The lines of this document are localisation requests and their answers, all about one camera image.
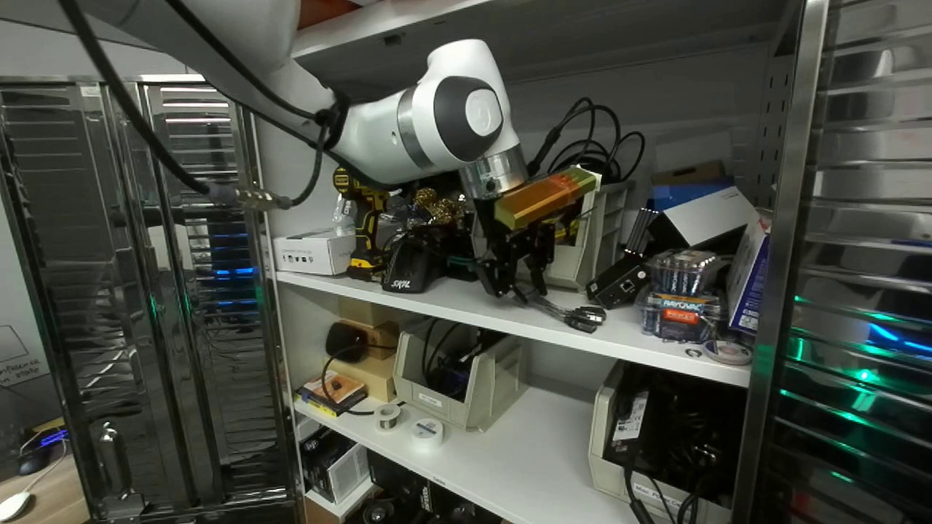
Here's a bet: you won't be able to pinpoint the black round device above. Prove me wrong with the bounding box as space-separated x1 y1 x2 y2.
326 324 368 362

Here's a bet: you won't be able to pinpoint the white printed cardboard box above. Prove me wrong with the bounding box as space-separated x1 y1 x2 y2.
275 231 355 276

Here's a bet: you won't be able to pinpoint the white tape roll left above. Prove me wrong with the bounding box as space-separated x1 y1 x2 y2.
376 405 402 429

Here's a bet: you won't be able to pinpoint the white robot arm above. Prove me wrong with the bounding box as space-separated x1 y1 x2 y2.
58 0 530 298

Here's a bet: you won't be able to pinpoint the white tape roll right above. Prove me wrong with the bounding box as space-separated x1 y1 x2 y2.
413 417 444 443

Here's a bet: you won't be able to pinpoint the metal shelving unit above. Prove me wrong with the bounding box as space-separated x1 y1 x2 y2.
272 0 807 524

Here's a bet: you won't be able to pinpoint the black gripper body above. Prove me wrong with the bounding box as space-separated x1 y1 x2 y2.
476 202 555 298

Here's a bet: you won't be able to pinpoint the yellow black cordless drill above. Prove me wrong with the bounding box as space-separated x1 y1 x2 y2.
333 167 402 279

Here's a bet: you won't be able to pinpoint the white card package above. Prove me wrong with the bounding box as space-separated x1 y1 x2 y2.
665 187 757 248

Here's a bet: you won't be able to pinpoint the brown cardboard box lower left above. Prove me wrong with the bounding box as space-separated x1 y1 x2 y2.
333 301 400 403

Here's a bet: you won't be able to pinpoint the pack of batteries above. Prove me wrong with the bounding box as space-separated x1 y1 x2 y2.
645 250 725 346

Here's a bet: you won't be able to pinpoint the black cable with adapter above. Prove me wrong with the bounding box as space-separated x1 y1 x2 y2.
504 279 613 336

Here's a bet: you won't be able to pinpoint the grey tool bin upper shelf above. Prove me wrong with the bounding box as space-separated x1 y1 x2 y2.
546 184 629 292

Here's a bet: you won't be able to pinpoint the grey storage bin lower middle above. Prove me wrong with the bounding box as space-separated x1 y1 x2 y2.
393 324 530 432

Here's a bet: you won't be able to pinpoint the yellow wrist camera mount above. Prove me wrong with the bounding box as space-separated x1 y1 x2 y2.
496 168 600 231

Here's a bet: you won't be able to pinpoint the coiled black cables in bin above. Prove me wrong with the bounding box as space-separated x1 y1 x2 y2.
527 97 651 187

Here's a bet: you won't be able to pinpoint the white tape roll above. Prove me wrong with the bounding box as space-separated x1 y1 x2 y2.
376 405 402 429
413 417 444 443

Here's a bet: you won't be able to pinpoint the black battery charger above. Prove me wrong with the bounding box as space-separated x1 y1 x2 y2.
383 237 441 295

